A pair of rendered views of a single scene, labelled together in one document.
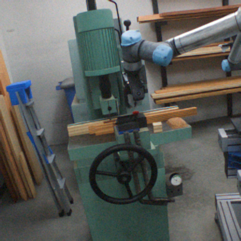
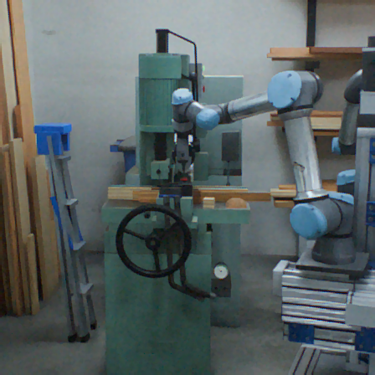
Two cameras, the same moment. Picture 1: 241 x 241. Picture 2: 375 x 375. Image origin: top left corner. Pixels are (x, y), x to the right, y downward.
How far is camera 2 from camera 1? 1.50 m
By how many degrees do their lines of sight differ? 10
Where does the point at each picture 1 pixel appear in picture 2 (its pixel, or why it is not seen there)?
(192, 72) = not seen: hidden behind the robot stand
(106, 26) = (169, 77)
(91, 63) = (146, 117)
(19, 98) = (50, 146)
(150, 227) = (185, 339)
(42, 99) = (83, 164)
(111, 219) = (136, 313)
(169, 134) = (220, 213)
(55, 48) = (122, 79)
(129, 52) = (177, 112)
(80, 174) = (110, 240)
